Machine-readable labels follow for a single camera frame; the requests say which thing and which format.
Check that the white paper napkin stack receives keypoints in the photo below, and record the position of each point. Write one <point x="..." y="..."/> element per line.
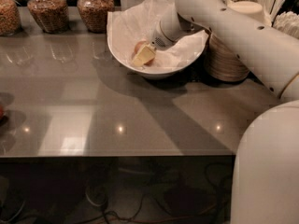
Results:
<point x="288" y="23"/>

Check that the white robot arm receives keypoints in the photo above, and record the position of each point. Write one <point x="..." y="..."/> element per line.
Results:
<point x="266" y="174"/>

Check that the white paper liner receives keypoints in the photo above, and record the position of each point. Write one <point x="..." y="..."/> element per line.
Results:
<point x="130" y="28"/>

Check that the right glass snack jar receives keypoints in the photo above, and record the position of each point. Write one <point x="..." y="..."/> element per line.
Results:
<point x="94" y="14"/>

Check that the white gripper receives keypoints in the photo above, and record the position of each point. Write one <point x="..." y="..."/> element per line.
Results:
<point x="158" y="41"/>

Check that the left glass snack jar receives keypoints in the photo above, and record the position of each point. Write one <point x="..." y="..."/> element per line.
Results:
<point x="10" y="20"/>

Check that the glass snack jar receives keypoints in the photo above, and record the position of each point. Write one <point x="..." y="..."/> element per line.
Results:
<point x="50" y="15"/>
<point x="94" y="14"/>
<point x="10" y="20"/>

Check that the white bowl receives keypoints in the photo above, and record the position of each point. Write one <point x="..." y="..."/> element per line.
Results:
<point x="155" y="70"/>

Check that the middle glass snack jar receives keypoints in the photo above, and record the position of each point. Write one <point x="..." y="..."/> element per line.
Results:
<point x="50" y="15"/>

